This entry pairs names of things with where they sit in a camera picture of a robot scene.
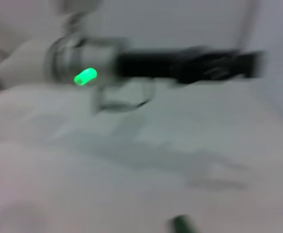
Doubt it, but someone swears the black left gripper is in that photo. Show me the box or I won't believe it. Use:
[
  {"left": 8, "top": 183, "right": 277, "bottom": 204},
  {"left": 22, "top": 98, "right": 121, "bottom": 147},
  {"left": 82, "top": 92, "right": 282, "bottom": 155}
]
[{"left": 116, "top": 47, "right": 266, "bottom": 85}]

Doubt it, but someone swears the green glasses case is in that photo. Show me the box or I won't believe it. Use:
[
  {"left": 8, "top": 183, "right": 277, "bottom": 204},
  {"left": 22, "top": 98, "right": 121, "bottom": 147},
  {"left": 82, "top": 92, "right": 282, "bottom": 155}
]
[{"left": 166, "top": 214, "right": 198, "bottom": 233}]

